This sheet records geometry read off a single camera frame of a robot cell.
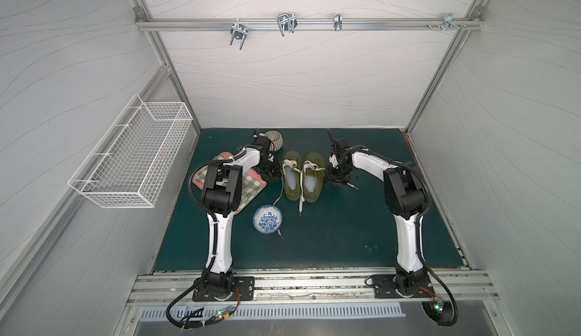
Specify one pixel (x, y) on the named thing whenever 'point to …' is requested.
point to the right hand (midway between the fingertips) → (330, 179)
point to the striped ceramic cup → (276, 139)
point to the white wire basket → (123, 168)
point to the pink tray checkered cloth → (250, 183)
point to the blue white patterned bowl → (267, 219)
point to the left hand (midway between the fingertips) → (285, 175)
